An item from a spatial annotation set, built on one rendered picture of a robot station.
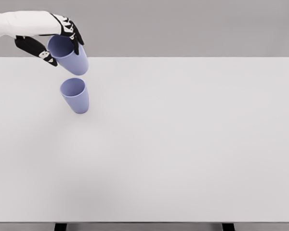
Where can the lavender blue plastic cup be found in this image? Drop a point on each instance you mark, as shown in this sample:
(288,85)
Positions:
(75,97)
(73,61)

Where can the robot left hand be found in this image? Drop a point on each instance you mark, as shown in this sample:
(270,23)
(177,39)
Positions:
(38,22)

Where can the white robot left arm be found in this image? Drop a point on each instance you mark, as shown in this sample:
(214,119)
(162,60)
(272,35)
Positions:
(0,25)

